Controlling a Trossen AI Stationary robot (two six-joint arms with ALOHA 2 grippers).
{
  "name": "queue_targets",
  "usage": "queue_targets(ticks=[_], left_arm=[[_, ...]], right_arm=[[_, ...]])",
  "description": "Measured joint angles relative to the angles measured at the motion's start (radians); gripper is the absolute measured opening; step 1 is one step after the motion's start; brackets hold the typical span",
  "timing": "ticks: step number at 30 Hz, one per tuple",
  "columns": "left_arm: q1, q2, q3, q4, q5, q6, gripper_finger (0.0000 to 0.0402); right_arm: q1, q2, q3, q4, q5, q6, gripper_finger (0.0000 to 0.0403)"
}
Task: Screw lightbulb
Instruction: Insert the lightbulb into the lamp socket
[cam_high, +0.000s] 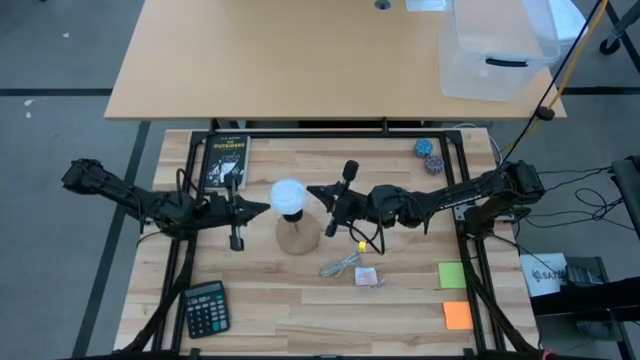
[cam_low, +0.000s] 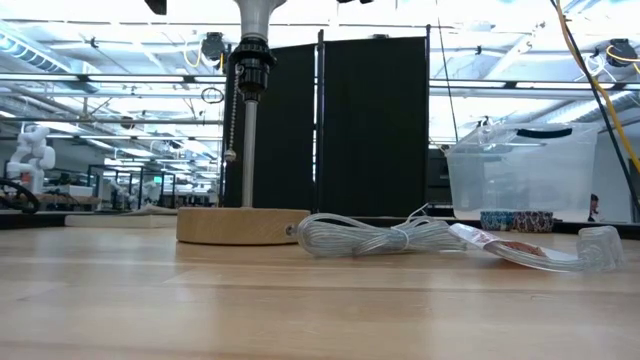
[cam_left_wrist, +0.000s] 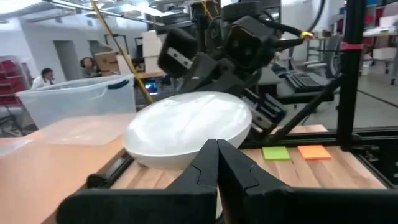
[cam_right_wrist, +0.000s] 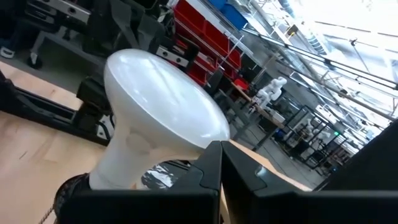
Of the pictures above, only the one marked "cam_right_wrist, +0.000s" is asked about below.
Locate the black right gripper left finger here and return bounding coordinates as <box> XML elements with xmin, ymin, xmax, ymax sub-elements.
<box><xmin>60</xmin><ymin>140</ymin><xmax>223</xmax><ymax>224</ymax></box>

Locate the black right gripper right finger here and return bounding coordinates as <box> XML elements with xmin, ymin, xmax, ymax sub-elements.
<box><xmin>221</xmin><ymin>141</ymin><xmax>398</xmax><ymax>224</ymax></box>

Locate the white flood lightbulb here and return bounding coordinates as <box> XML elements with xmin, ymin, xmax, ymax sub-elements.
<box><xmin>88</xmin><ymin>49</ymin><xmax>231</xmax><ymax>190</ymax></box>

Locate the lamp with wooden base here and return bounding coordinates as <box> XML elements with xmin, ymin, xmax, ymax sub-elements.
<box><xmin>37</xmin><ymin>172</ymin><xmax>93</xmax><ymax>224</ymax></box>

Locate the beige desk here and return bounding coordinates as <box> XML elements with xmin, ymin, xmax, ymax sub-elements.
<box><xmin>229</xmin><ymin>139</ymin><xmax>312</xmax><ymax>191</ymax></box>

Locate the black paperback book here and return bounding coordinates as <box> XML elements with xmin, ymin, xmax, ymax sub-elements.
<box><xmin>141</xmin><ymin>163</ymin><xmax>191</xmax><ymax>190</ymax></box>

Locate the red plastic storage bin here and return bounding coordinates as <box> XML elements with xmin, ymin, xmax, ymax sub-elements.
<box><xmin>203</xmin><ymin>21</ymin><xmax>231</xmax><ymax>56</ymax></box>
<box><xmin>228</xmin><ymin>48</ymin><xmax>243</xmax><ymax>68</ymax></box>
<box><xmin>195</xmin><ymin>52</ymin><xmax>218</xmax><ymax>73</ymax></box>
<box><xmin>187</xmin><ymin>63</ymin><xmax>208</xmax><ymax>87</ymax></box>
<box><xmin>233</xmin><ymin>77</ymin><xmax>249</xmax><ymax>91</ymax></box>
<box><xmin>173</xmin><ymin>0</ymin><xmax>206</xmax><ymax>34</ymax></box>

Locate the black wheeled tool cart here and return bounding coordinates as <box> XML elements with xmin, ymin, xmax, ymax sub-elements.
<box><xmin>0</xmin><ymin>0</ymin><xmax>94</xmax><ymax>70</ymax></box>

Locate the blue plastic storage bin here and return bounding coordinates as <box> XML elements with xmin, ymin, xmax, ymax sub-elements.
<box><xmin>207</xmin><ymin>0</ymin><xmax>228</xmax><ymax>10</ymax></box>
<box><xmin>220</xmin><ymin>3</ymin><xmax>249</xmax><ymax>31</ymax></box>

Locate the black partition panel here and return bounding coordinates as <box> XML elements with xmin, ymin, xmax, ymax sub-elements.
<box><xmin>313</xmin><ymin>118</ymin><xmax>398</xmax><ymax>192</ymax></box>

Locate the wooden workbench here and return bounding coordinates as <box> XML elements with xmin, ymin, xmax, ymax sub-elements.
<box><xmin>229</xmin><ymin>81</ymin><xmax>287</xmax><ymax>131</ymax></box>

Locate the metal wire shelf rack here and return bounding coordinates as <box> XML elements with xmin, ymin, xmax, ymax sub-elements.
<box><xmin>167</xmin><ymin>0</ymin><xmax>259</xmax><ymax>91</ymax></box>

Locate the black aluminium table frame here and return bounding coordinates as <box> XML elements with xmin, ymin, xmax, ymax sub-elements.
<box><xmin>0</xmin><ymin>70</ymin><xmax>114</xmax><ymax>147</ymax></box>

